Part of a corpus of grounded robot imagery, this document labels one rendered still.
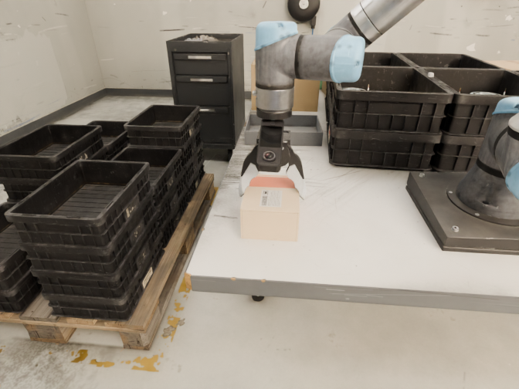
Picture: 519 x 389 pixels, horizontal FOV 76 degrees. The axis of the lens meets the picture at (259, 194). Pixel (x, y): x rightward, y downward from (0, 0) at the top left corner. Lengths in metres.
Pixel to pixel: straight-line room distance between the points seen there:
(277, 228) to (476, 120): 0.63
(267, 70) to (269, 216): 0.28
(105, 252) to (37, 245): 0.22
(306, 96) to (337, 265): 1.02
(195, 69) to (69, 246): 1.69
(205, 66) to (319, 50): 1.94
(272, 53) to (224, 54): 1.84
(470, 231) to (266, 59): 0.52
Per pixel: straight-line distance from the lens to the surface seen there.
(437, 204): 0.85
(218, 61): 2.49
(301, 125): 1.36
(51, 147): 2.01
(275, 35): 0.63
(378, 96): 0.97
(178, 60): 2.56
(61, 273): 1.28
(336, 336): 1.45
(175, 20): 4.67
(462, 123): 1.06
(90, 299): 1.31
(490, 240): 0.80
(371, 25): 0.72
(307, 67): 0.62
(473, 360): 1.57
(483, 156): 0.84
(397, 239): 0.77
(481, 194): 0.85
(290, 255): 0.68
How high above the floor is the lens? 1.14
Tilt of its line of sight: 30 degrees down
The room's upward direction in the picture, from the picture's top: straight up
